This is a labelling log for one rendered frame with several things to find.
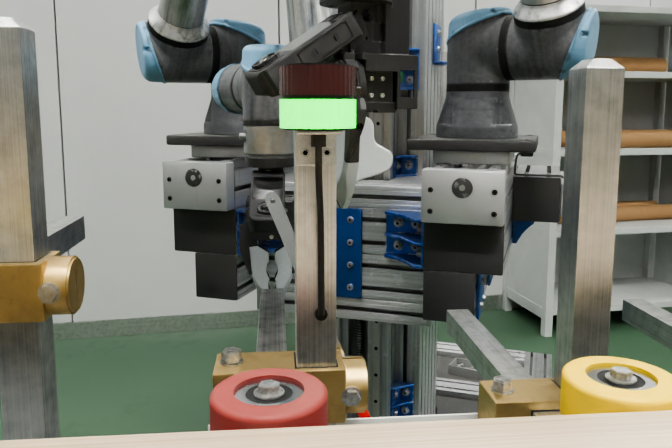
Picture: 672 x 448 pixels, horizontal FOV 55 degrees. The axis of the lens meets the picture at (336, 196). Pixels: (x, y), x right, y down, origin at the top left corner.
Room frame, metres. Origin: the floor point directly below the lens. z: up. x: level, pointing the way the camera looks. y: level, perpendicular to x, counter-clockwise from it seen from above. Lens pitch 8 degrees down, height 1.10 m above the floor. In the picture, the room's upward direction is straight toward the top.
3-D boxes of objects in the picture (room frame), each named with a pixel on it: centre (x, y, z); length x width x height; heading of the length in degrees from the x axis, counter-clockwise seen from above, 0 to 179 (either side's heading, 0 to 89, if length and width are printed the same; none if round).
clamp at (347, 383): (0.56, 0.04, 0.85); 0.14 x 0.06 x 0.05; 95
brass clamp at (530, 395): (0.58, -0.21, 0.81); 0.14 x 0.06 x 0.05; 95
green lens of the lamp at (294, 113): (0.52, 0.01, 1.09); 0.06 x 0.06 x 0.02
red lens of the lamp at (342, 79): (0.52, 0.01, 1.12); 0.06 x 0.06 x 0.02
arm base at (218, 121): (1.39, 0.20, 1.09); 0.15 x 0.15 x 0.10
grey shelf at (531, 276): (3.30, -1.39, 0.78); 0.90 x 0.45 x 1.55; 102
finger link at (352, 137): (0.63, -0.01, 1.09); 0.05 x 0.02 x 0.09; 25
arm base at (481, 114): (1.24, -0.27, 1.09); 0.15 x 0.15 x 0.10
